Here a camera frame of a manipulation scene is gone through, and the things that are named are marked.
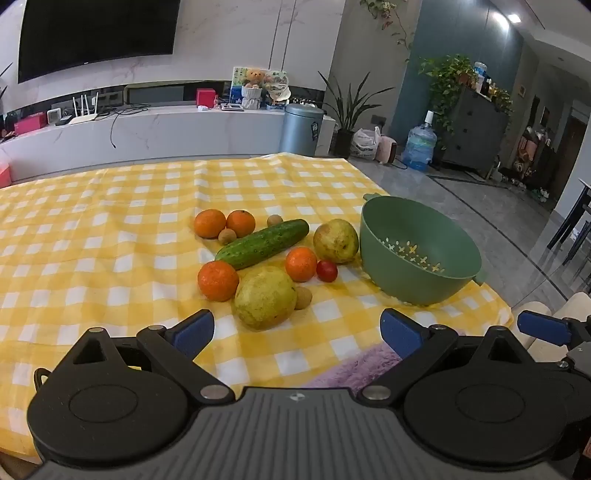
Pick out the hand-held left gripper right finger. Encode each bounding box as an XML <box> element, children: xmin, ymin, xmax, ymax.
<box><xmin>359</xmin><ymin>309</ymin><xmax>540</xmax><ymax>404</ymax></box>

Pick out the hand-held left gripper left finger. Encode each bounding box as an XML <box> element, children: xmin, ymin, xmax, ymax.
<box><xmin>53</xmin><ymin>309</ymin><xmax>236</xmax><ymax>406</ymax></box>

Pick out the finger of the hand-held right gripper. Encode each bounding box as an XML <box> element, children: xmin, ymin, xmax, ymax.
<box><xmin>516</xmin><ymin>311</ymin><xmax>591</xmax><ymax>348</ymax></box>

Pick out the green colander bowl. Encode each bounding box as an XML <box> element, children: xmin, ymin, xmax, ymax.
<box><xmin>360</xmin><ymin>193</ymin><xmax>488</xmax><ymax>306</ymax></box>

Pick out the orange tangerine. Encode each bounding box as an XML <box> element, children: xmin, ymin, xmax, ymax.
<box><xmin>194</xmin><ymin>209</ymin><xmax>227</xmax><ymax>239</ymax></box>
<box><xmin>225</xmin><ymin>209</ymin><xmax>256</xmax><ymax>238</ymax></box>
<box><xmin>285</xmin><ymin>246</ymin><xmax>318</xmax><ymax>283</ymax></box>
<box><xmin>198</xmin><ymin>260</ymin><xmax>240</xmax><ymax>302</ymax></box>

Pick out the yellow-green pear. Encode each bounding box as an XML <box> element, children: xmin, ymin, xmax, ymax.
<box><xmin>232</xmin><ymin>266</ymin><xmax>298</xmax><ymax>330</ymax></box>
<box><xmin>313</xmin><ymin>218</ymin><xmax>360</xmax><ymax>265</ymax></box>

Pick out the green cucumber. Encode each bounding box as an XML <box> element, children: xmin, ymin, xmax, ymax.
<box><xmin>215</xmin><ymin>218</ymin><xmax>310</xmax><ymax>271</ymax></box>

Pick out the purple fluffy cushion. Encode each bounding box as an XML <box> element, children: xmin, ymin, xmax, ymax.
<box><xmin>300</xmin><ymin>344</ymin><xmax>402</xmax><ymax>391</ymax></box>

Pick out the yellow checkered cloth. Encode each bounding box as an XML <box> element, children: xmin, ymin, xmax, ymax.
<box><xmin>0</xmin><ymin>152</ymin><xmax>513</xmax><ymax>457</ymax></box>

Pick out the dark dining chair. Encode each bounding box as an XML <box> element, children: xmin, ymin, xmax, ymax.
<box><xmin>547</xmin><ymin>178</ymin><xmax>591</xmax><ymax>282</ymax></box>

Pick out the cluttered dark shelf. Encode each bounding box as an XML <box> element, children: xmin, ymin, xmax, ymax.
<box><xmin>510</xmin><ymin>120</ymin><xmax>561</xmax><ymax>190</ymax></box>

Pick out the pink heater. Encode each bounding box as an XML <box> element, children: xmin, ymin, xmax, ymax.
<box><xmin>375</xmin><ymin>135</ymin><xmax>399</xmax><ymax>164</ymax></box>

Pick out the blue water jug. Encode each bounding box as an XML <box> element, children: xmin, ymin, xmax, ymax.
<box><xmin>401</xmin><ymin>111</ymin><xmax>438</xmax><ymax>172</ymax></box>

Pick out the white plastic bag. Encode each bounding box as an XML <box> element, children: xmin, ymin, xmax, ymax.
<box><xmin>350</xmin><ymin>128</ymin><xmax>382</xmax><ymax>161</ymax></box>

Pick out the white marble television cabinet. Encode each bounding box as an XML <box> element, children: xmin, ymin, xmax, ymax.
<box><xmin>0</xmin><ymin>104</ymin><xmax>335</xmax><ymax>188</ymax></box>

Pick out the potted long-leaf plant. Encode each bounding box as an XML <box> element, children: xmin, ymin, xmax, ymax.
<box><xmin>318</xmin><ymin>70</ymin><xmax>384</xmax><ymax>158</ymax></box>

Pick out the dark grey cabinet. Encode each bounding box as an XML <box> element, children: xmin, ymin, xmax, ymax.
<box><xmin>434</xmin><ymin>85</ymin><xmax>511</xmax><ymax>178</ymax></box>

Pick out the grey trash can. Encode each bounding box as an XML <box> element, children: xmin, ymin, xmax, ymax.
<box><xmin>279</xmin><ymin>104</ymin><xmax>325</xmax><ymax>157</ymax></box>

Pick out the white router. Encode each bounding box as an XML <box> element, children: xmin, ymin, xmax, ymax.
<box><xmin>69</xmin><ymin>92</ymin><xmax>102</xmax><ymax>123</ymax></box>

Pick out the printed round fan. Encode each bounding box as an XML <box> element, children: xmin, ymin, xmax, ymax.
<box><xmin>268</xmin><ymin>76</ymin><xmax>293</xmax><ymax>104</ymax></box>

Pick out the teddy bear in white basket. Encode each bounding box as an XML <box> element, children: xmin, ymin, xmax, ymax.
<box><xmin>241</xmin><ymin>68</ymin><xmax>267</xmax><ymax>110</ymax></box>

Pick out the green vine plant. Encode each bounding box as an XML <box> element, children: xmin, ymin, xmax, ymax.
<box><xmin>418</xmin><ymin>54</ymin><xmax>476</xmax><ymax>139</ymax></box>

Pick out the magenta box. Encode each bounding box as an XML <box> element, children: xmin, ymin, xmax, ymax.
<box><xmin>14</xmin><ymin>114</ymin><xmax>49</xmax><ymax>136</ymax></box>

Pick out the black television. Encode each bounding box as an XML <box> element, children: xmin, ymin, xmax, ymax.
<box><xmin>17</xmin><ymin>0</ymin><xmax>182</xmax><ymax>85</ymax></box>

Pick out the hanging vine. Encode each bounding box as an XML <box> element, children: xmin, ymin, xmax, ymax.
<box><xmin>360</xmin><ymin>0</ymin><xmax>414</xmax><ymax>61</ymax></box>

